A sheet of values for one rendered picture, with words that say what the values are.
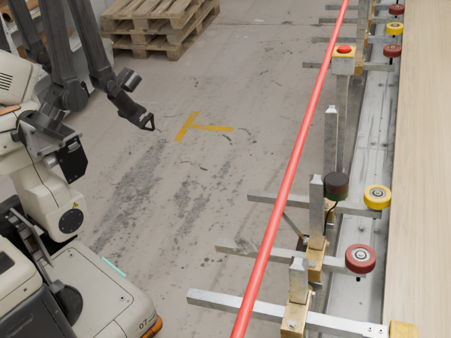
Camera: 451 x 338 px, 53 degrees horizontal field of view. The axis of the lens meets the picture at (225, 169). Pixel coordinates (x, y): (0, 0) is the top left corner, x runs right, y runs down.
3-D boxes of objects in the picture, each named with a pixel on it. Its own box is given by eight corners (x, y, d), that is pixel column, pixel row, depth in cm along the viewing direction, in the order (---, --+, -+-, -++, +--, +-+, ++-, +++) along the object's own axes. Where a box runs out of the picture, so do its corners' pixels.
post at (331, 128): (322, 227, 158) (324, 109, 128) (323, 220, 161) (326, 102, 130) (332, 229, 157) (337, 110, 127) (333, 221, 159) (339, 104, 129)
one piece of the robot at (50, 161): (60, 192, 160) (37, 142, 146) (21, 164, 175) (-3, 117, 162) (97, 167, 168) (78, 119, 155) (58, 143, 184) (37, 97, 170)
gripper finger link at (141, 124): (151, 117, 169) (137, 103, 161) (163, 125, 165) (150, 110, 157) (139, 132, 168) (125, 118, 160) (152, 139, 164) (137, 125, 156)
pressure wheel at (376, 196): (374, 231, 141) (377, 204, 133) (356, 216, 146) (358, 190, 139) (393, 220, 143) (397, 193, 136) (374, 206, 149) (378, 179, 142)
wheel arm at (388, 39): (311, 43, 245) (311, 36, 242) (311, 41, 248) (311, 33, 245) (396, 45, 232) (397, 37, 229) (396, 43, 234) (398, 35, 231)
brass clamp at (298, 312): (278, 340, 103) (277, 328, 100) (290, 291, 113) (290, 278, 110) (305, 346, 101) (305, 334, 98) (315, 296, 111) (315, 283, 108)
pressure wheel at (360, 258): (341, 288, 126) (343, 262, 119) (345, 266, 132) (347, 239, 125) (372, 294, 124) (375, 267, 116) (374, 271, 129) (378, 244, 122)
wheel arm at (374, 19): (318, 25, 263) (318, 17, 260) (319, 22, 265) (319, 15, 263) (398, 25, 249) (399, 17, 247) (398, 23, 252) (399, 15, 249)
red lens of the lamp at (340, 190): (322, 192, 113) (322, 186, 111) (325, 176, 117) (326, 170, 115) (347, 195, 111) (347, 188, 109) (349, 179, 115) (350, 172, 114)
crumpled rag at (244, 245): (229, 253, 133) (228, 247, 131) (236, 235, 137) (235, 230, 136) (259, 257, 130) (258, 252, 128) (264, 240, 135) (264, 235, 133)
